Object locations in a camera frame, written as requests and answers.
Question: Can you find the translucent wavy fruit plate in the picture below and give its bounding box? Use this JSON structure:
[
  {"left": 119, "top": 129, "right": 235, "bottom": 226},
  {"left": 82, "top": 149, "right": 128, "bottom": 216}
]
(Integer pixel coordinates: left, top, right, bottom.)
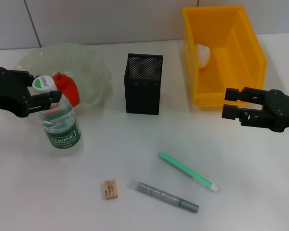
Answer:
[{"left": 13, "top": 43, "right": 113, "bottom": 106}]

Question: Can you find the green pen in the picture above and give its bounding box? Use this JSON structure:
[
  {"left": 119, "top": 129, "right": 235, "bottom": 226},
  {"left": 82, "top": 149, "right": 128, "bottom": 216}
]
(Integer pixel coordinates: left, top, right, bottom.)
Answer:
[{"left": 158, "top": 151, "right": 219, "bottom": 193}]

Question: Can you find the white paper ball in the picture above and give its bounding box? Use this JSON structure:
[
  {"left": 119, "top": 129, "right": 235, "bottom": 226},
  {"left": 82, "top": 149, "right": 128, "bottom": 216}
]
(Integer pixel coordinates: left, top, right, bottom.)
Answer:
[{"left": 196, "top": 44, "right": 211, "bottom": 70}]

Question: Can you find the yellow plastic bin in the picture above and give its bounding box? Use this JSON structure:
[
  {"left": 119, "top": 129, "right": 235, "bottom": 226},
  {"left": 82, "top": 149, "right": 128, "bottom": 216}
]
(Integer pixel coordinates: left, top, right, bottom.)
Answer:
[{"left": 182, "top": 5, "right": 267, "bottom": 108}]

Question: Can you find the black mesh pen holder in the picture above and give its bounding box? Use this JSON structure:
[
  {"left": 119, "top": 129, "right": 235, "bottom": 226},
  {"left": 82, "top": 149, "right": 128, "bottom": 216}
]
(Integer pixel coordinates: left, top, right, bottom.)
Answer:
[{"left": 123, "top": 53, "right": 164, "bottom": 116}]

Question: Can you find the green label water bottle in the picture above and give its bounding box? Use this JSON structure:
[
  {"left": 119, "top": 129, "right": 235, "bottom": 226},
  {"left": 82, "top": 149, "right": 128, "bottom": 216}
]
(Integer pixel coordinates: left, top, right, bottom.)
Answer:
[{"left": 31, "top": 75, "right": 83, "bottom": 151}]

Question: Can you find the tan eraser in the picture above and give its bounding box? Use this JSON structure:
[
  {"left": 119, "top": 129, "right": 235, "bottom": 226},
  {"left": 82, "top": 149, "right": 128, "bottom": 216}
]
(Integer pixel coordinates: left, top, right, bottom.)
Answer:
[{"left": 102, "top": 179, "right": 118, "bottom": 200}]

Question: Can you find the silver glitter marker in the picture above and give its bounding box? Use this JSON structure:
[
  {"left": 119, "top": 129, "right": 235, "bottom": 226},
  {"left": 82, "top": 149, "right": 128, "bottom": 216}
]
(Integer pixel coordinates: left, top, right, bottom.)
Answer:
[{"left": 129, "top": 180, "right": 199, "bottom": 214}]

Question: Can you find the red knitted orange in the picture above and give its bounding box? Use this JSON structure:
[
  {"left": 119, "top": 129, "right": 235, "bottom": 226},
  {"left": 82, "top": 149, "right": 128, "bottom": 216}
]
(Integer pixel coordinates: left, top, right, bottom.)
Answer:
[{"left": 51, "top": 73, "right": 80, "bottom": 108}]

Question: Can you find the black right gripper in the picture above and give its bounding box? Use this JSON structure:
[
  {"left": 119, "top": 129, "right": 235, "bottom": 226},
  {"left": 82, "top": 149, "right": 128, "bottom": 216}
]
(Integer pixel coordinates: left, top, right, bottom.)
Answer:
[{"left": 221, "top": 87, "right": 289, "bottom": 132}]

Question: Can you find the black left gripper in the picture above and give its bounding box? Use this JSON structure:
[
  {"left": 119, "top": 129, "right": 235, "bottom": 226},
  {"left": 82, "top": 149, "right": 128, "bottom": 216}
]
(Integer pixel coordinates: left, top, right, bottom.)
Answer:
[{"left": 0, "top": 67, "right": 63, "bottom": 118}]

